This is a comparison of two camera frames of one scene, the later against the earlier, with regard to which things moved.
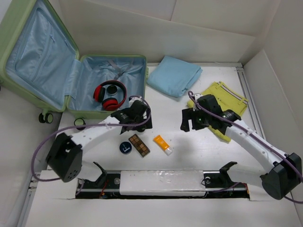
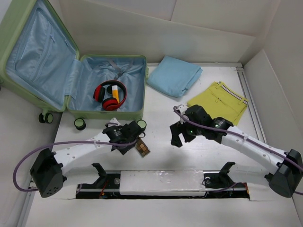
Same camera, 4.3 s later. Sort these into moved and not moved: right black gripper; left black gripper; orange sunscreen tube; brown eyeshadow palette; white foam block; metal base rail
Moved: orange sunscreen tube; right black gripper; left black gripper
Not moved: metal base rail; white foam block; brown eyeshadow palette
